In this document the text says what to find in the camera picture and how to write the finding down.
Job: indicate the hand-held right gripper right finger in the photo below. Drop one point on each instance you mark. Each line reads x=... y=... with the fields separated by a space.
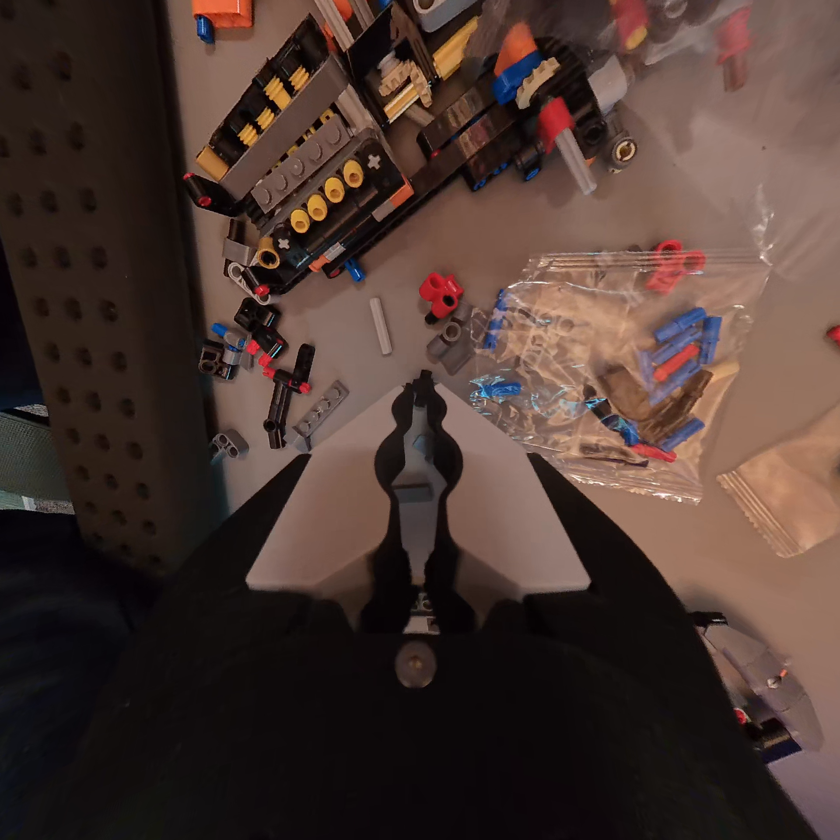
x=512 y=525

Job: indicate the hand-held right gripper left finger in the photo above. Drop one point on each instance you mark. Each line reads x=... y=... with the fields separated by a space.
x=315 y=525

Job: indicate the grey lego beam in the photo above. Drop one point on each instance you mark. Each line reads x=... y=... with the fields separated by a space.
x=413 y=492

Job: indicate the red lego connector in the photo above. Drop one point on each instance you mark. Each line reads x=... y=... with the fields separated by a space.
x=438 y=289
x=669 y=266

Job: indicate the clear crimped plastic bag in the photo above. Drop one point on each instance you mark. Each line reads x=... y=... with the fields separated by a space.
x=787 y=485

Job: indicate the scattered loose lego pieces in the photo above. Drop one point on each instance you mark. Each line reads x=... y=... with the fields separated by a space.
x=321 y=417

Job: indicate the dark grey curved lego panel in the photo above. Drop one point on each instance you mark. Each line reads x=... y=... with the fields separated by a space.
x=453 y=351

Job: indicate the light grey lego axle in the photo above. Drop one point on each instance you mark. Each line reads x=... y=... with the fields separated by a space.
x=380 y=328

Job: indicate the grey black lego subassembly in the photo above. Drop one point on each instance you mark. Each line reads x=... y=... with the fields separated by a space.
x=761 y=669

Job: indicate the partly built lego car chassis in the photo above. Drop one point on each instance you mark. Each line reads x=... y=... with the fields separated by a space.
x=295 y=177

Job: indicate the orange lego brick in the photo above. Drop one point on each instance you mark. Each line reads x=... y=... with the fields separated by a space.
x=223 y=13

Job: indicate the small clear bag blue pins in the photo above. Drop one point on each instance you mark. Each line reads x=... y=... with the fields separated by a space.
x=590 y=367

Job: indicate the dark perforated pad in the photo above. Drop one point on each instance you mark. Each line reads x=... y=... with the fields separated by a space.
x=98 y=262

